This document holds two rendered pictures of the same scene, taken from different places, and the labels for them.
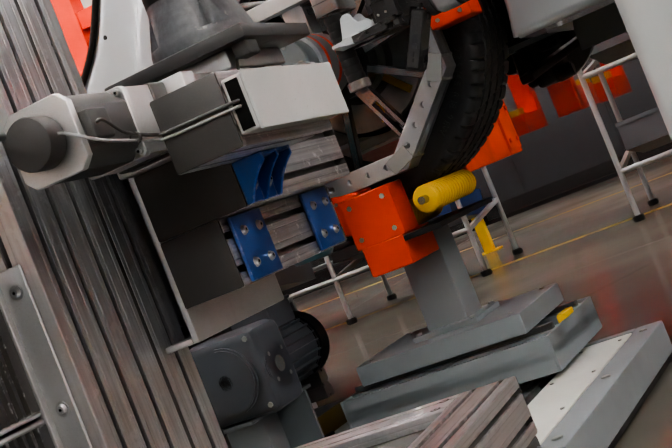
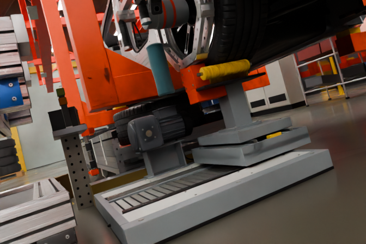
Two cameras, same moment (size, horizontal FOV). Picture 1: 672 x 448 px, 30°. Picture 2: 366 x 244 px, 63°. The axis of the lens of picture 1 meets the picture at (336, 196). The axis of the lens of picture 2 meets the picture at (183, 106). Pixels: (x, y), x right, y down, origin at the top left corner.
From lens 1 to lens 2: 1.74 m
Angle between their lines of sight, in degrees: 40
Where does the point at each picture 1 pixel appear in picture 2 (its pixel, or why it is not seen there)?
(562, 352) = (252, 156)
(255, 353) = (136, 128)
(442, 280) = (228, 108)
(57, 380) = not seen: outside the picture
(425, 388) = (209, 154)
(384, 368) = (203, 140)
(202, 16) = not seen: outside the picture
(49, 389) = not seen: outside the picture
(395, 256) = (194, 97)
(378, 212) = (189, 77)
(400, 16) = not seen: outside the picture
